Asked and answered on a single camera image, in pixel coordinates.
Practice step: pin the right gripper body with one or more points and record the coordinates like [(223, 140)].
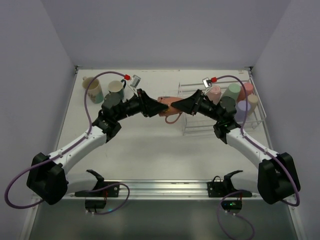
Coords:
[(197, 102)]

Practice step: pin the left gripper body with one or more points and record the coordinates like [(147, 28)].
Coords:
[(143, 103)]

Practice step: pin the pink mug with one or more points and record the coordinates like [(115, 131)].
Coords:
[(214, 94)]

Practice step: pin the orange mug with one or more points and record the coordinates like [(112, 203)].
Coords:
[(170, 111)]

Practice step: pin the dark green mug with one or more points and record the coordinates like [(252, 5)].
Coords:
[(118, 87)]

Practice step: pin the lavender cup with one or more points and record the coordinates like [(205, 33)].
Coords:
[(241, 111)]

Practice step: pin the cream and mint floral mug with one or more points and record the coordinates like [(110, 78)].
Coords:
[(94, 89)]

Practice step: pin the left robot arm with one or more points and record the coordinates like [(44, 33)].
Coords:
[(50, 176)]

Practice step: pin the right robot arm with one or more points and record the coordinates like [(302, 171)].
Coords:
[(276, 177)]

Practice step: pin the light green cup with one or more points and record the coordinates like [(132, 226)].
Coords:
[(232, 91)]

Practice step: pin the coral pink cup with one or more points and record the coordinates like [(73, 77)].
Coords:
[(246, 88)]

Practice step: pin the beige cup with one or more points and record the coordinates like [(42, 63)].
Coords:
[(253, 100)]

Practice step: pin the right black control box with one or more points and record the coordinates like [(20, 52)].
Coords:
[(232, 206)]

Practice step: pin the black control box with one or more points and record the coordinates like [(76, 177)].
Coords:
[(93, 205), (232, 206)]

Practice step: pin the left black control box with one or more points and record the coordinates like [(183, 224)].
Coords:
[(93, 205)]

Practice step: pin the clear wire dish rack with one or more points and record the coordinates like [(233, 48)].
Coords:
[(223, 112)]

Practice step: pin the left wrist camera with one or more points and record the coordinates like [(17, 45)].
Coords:
[(134, 81)]

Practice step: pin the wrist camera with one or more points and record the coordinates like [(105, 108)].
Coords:
[(207, 82), (134, 81)]

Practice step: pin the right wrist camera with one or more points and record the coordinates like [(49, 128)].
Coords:
[(207, 82)]

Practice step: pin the aluminium mounting rail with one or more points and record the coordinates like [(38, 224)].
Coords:
[(160, 188)]

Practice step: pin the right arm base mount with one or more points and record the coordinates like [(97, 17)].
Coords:
[(218, 188)]

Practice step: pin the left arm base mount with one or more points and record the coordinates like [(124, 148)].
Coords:
[(102, 188)]

